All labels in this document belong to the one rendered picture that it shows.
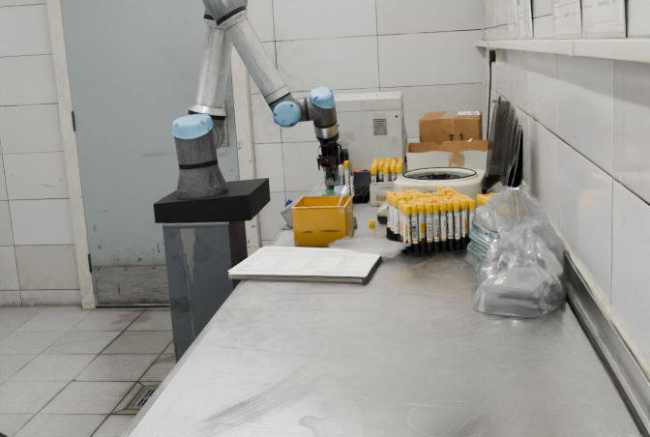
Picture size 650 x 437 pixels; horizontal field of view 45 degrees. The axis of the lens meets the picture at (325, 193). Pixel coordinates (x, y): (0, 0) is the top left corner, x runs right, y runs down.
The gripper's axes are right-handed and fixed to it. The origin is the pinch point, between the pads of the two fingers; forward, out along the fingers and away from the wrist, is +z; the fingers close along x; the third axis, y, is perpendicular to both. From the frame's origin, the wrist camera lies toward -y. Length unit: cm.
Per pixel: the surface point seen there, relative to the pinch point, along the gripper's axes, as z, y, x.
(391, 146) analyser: -2.2, -12.8, 19.0
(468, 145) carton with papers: -4.8, -8.3, 44.8
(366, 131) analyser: -7.1, -15.7, 10.6
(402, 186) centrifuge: -32, 43, 25
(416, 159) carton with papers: -16.4, 12.6, 28.0
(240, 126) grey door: 63, -120, -65
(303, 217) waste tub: -39, 62, 1
